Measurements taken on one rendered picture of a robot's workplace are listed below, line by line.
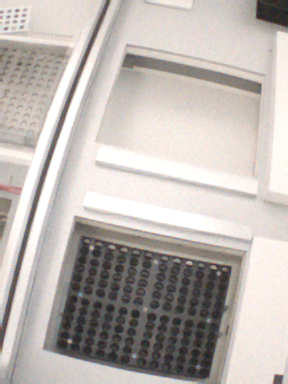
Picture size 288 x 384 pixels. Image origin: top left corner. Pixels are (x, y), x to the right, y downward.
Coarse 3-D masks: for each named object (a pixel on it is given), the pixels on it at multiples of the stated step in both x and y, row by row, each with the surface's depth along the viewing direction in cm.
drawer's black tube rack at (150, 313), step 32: (96, 256) 76; (128, 256) 73; (160, 256) 73; (96, 288) 71; (128, 288) 74; (160, 288) 74; (192, 288) 71; (224, 288) 74; (96, 320) 69; (128, 320) 69; (160, 320) 72; (192, 320) 69; (96, 352) 67; (128, 352) 70; (160, 352) 67; (192, 352) 70
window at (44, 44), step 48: (0, 0) 36; (48, 0) 48; (96, 0) 72; (0, 48) 39; (48, 48) 54; (0, 96) 42; (48, 96) 60; (0, 144) 46; (48, 144) 66; (0, 192) 49; (0, 240) 52; (0, 288) 54; (0, 336) 57
